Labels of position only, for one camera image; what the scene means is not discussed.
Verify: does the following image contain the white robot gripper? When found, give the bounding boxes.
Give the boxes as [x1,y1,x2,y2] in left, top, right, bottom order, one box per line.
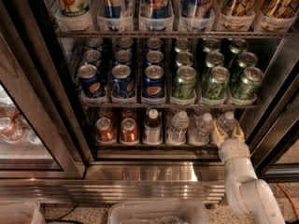
[212,121,250,163]

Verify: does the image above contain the clear water bottle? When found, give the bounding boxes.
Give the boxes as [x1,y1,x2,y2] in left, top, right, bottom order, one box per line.
[166,111,190,146]
[188,113,214,147]
[217,111,236,136]

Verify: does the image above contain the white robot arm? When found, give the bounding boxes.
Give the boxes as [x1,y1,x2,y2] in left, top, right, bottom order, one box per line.
[211,122,285,224]

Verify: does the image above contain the open fridge door right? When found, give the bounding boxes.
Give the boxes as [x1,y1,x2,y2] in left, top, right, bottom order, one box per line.
[249,59,299,183]

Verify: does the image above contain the brown drink bottle white cap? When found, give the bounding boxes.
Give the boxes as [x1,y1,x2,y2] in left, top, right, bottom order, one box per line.
[143,109,162,146]

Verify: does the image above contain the glass fridge door left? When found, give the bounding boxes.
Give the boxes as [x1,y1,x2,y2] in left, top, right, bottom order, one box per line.
[0,1,84,178]

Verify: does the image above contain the green soda can front middle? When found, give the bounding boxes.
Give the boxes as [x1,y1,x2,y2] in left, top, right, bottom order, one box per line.
[202,66,230,100]

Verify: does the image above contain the green soda can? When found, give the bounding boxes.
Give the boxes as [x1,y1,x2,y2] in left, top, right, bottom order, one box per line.
[202,66,230,100]
[172,66,196,100]
[231,66,263,101]

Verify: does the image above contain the green soda can front right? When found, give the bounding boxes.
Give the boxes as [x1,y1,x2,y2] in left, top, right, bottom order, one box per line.
[231,66,263,101]

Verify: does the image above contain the green soda can front left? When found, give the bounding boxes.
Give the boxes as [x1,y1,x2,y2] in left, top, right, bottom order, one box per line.
[172,66,196,100]

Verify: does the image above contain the blue Pepsi can front right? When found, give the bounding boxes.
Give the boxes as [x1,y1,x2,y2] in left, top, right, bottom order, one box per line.
[142,65,164,99]

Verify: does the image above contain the blue pepsi can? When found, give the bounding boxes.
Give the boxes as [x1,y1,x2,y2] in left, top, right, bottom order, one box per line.
[78,64,106,98]
[142,65,164,99]
[111,64,135,99]

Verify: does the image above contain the clear plastic bin centre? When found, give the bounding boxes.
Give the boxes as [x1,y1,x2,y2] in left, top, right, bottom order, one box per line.
[107,201,209,224]

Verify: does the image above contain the clear plastic bin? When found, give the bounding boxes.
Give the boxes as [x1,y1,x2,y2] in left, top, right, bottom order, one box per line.
[107,201,209,224]
[0,201,47,224]

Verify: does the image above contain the red soda can front right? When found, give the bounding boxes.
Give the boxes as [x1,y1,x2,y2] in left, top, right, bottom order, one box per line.
[121,118,138,143]

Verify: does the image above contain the red soda can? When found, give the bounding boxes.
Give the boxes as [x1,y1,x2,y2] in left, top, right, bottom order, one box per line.
[121,118,138,143]
[96,118,116,143]

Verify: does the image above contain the blue Pepsi can front middle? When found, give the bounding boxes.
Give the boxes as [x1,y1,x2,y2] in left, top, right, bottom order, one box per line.
[111,64,135,99]

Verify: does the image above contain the red soda can front left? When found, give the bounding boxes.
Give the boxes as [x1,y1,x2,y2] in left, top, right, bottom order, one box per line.
[96,118,116,143]

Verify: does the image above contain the Red Bull can right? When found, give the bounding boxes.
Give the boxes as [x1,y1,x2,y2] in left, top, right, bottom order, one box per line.
[181,0,214,19]

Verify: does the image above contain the red bull can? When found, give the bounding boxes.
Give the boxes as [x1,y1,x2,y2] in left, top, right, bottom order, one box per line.
[145,0,169,19]
[104,0,129,19]
[181,0,214,19]

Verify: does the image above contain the blue Pepsi can front left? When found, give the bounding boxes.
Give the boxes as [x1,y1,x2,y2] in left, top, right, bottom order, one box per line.
[78,64,106,98]

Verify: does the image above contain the Red Bull can middle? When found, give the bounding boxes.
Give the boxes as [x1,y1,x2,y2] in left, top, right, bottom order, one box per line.
[145,0,169,19]

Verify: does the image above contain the Red Bull can left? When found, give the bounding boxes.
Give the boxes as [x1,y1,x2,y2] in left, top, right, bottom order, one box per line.
[104,0,129,19]

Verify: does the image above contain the clear plastic bin left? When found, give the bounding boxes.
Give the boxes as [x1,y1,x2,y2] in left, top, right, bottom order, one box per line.
[0,201,47,224]

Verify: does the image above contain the orange cable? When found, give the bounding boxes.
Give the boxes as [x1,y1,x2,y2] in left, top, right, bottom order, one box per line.
[276,182,299,221]

